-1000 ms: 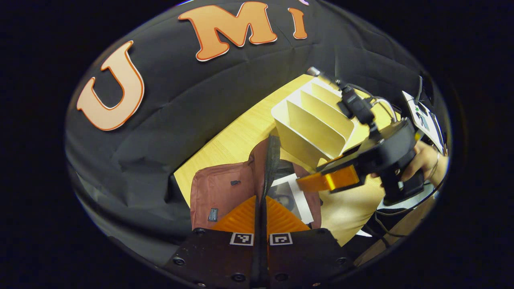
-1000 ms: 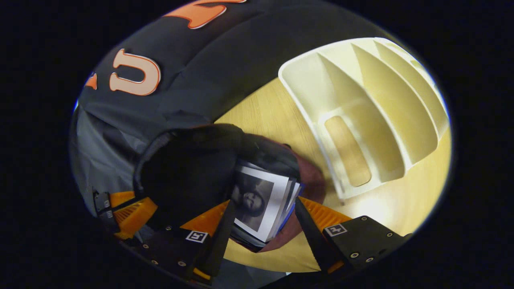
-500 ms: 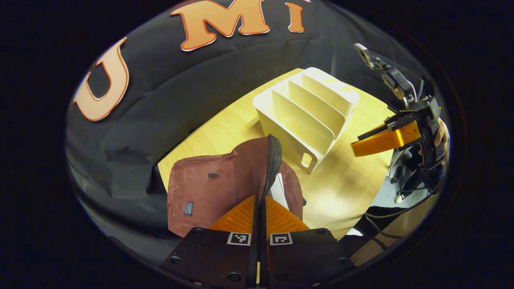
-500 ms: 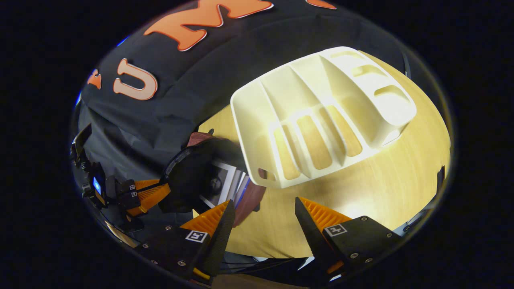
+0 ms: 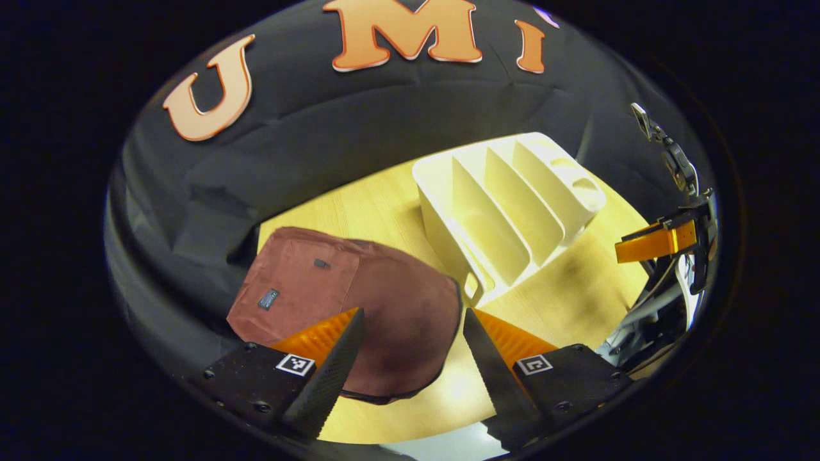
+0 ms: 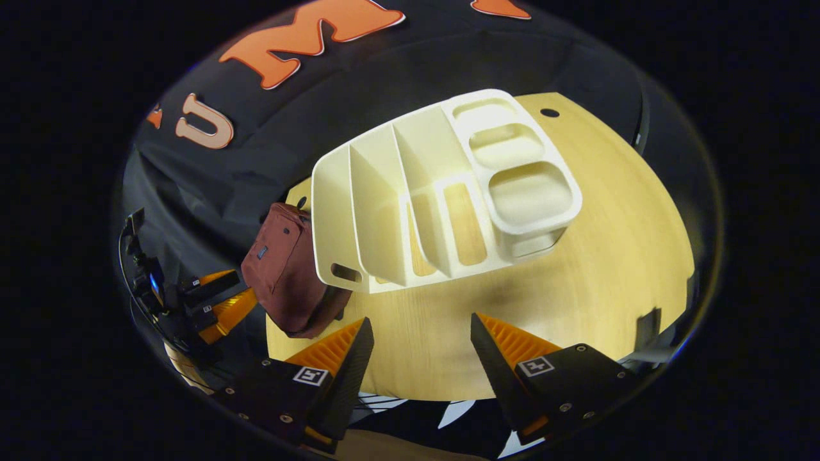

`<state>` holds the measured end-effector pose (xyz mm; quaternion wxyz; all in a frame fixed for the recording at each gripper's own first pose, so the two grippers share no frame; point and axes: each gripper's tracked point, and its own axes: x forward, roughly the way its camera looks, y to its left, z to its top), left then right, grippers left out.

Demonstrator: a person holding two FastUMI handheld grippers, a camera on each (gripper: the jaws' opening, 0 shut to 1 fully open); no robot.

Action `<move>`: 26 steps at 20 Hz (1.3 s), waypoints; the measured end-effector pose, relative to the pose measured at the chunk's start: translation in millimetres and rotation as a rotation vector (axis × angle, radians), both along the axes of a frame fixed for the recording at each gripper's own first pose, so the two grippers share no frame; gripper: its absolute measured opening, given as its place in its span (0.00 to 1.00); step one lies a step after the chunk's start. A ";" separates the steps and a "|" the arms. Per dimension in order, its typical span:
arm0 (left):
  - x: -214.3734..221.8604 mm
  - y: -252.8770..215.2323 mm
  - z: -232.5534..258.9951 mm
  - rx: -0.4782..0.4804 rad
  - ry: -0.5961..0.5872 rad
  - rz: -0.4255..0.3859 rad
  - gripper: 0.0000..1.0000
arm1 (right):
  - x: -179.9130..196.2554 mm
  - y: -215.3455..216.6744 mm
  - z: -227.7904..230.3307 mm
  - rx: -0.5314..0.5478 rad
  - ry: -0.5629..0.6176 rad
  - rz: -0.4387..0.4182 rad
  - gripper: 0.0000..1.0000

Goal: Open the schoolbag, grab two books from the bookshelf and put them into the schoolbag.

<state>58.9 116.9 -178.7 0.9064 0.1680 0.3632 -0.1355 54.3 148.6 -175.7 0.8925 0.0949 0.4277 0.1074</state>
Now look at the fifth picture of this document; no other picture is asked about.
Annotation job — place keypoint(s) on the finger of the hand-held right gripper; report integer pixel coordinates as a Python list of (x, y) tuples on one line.
[(653, 243)]

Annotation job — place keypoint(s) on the black backdrop cloth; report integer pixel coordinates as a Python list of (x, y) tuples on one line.
[(320, 141)]

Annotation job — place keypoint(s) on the maroon schoolbag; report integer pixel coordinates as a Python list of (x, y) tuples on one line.
[(384, 320)]

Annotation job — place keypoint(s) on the white device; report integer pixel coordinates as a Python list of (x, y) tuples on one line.
[(647, 320)]

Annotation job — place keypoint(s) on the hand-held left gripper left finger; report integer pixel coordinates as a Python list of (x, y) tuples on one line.
[(327, 384)]

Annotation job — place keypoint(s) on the white bookshelf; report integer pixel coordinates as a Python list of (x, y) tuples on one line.
[(474, 224)]

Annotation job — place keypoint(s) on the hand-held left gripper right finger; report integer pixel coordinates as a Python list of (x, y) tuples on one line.
[(493, 378)]

